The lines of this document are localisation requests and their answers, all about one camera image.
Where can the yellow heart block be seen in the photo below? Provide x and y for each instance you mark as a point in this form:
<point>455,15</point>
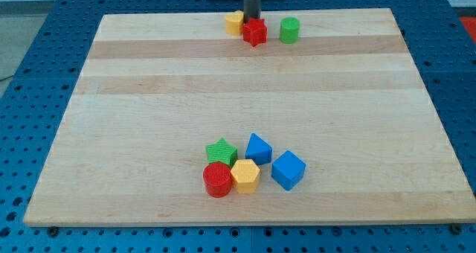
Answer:
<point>234,22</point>

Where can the green star block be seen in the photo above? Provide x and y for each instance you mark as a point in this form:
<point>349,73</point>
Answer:
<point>223,152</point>

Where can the red star block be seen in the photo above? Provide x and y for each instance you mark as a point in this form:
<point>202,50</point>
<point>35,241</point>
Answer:
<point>255,31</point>

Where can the blue triangle block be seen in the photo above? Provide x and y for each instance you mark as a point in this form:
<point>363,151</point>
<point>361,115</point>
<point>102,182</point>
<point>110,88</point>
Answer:
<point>258,150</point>

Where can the yellow hexagon block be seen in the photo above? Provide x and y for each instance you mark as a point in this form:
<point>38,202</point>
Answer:
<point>245,176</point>

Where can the red cylinder block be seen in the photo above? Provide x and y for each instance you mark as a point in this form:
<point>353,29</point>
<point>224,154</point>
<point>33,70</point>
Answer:
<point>217,179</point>

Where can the blue cube block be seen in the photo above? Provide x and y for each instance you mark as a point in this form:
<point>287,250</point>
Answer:
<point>288,170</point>

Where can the light wooden board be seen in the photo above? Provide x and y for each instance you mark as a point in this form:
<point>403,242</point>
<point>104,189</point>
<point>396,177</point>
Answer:
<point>346,98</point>

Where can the green cylinder block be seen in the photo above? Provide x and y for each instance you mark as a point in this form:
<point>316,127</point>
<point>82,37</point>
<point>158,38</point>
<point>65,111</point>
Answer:
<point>289,30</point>

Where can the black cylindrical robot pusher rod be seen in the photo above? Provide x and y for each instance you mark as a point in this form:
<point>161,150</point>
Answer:
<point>251,9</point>

